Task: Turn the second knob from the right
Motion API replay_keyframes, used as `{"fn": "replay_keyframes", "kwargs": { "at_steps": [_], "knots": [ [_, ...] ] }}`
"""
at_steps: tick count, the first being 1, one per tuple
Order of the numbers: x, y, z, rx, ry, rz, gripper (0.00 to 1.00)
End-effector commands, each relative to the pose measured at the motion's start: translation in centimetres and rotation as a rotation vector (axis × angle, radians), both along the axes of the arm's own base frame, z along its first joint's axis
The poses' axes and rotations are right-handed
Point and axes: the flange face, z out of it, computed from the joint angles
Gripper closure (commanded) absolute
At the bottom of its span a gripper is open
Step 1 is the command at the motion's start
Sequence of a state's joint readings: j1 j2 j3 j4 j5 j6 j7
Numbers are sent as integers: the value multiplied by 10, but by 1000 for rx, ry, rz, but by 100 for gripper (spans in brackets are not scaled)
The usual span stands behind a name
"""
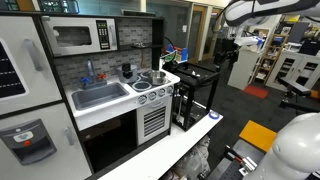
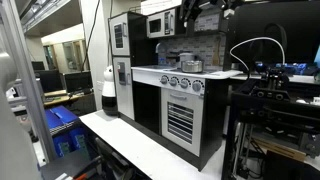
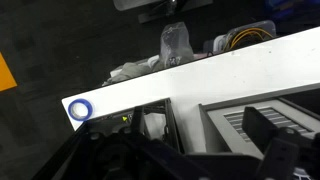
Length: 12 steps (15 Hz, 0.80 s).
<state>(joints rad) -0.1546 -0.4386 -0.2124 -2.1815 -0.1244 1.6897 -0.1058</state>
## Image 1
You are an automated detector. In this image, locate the white cabinet with glass doors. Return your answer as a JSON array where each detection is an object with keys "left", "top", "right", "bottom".
[{"left": 265, "top": 49, "right": 320, "bottom": 93}]

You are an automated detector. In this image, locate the wooden toy spatula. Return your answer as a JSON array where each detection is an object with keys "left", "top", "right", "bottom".
[{"left": 141, "top": 48, "right": 148, "bottom": 70}]

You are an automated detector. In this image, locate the red floor mat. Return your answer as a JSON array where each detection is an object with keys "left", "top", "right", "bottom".
[{"left": 242, "top": 84, "right": 269, "bottom": 100}]

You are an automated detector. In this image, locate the plain white pedestal cabinet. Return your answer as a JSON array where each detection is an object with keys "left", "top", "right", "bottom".
[{"left": 227, "top": 46, "right": 263, "bottom": 91}]

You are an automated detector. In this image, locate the grey toy sink basin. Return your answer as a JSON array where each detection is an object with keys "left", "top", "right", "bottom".
[{"left": 70, "top": 82, "right": 130, "bottom": 111}]

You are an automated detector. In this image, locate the wooden framed glass door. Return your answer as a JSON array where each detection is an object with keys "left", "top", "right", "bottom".
[
  {"left": 187, "top": 4, "right": 208, "bottom": 64},
  {"left": 203, "top": 7, "right": 224, "bottom": 61}
]

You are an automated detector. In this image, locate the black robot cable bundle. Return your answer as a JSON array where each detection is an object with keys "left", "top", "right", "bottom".
[{"left": 212, "top": 4, "right": 232, "bottom": 36}]

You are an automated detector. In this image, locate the white toy oven door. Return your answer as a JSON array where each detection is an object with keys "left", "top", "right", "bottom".
[{"left": 135, "top": 96, "right": 173, "bottom": 146}]

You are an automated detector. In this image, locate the long grey fridge handle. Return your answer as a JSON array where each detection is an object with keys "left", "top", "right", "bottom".
[{"left": 23, "top": 38, "right": 44, "bottom": 72}]

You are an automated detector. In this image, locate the black wire cart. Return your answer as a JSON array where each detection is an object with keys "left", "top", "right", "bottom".
[{"left": 163, "top": 61, "right": 221, "bottom": 133}]

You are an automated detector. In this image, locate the grey toy water dispenser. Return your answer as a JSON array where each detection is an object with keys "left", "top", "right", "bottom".
[{"left": 0, "top": 118, "right": 58, "bottom": 167}]

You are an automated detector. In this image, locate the wooden bookshelf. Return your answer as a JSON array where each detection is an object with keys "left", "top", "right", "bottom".
[{"left": 251, "top": 33, "right": 289, "bottom": 84}]

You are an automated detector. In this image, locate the grey oven door handle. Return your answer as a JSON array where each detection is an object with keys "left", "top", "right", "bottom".
[{"left": 148, "top": 100, "right": 165, "bottom": 109}]

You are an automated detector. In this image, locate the clear plastic wrapped bundle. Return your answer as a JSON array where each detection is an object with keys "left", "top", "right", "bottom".
[{"left": 173, "top": 134, "right": 212, "bottom": 180}]

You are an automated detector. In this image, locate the short grey fridge handle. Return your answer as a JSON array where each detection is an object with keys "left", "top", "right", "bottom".
[{"left": 63, "top": 127, "right": 76, "bottom": 147}]

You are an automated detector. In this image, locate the grey lidded toy pot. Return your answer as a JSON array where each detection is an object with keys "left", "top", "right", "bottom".
[{"left": 115, "top": 62, "right": 139, "bottom": 84}]

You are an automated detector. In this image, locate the white toy microwave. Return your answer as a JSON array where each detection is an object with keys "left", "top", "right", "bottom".
[{"left": 41, "top": 16, "right": 119, "bottom": 57}]

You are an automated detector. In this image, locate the blue and green gadget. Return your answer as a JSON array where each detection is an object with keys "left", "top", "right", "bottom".
[{"left": 165, "top": 43, "right": 190, "bottom": 64}]

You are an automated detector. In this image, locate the black bag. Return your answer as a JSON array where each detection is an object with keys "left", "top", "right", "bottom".
[{"left": 298, "top": 39, "right": 320, "bottom": 57}]

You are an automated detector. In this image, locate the shiny steel pot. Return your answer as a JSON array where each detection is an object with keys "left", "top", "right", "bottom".
[{"left": 147, "top": 69, "right": 168, "bottom": 86}]

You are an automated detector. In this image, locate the grey toy faucet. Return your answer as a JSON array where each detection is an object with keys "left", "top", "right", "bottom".
[{"left": 79, "top": 59, "right": 108, "bottom": 90}]

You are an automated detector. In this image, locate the small metal dish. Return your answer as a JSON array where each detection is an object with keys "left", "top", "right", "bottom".
[{"left": 130, "top": 41, "right": 151, "bottom": 49}]

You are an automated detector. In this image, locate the yellow floor mat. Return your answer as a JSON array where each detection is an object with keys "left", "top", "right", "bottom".
[{"left": 238, "top": 119, "right": 278, "bottom": 153}]

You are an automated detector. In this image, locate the round stove burner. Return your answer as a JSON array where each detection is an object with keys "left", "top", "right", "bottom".
[
  {"left": 138, "top": 69, "right": 151, "bottom": 81},
  {"left": 132, "top": 80, "right": 153, "bottom": 93}
]

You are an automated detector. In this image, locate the white and black toy kitchen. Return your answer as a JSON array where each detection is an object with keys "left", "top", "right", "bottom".
[{"left": 0, "top": 9, "right": 182, "bottom": 180}]

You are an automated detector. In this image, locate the blue tape roll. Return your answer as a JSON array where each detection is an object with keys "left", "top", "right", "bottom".
[{"left": 208, "top": 111, "right": 221, "bottom": 120}]

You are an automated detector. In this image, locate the black padded bench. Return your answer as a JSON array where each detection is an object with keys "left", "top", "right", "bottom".
[{"left": 277, "top": 76, "right": 320, "bottom": 113}]

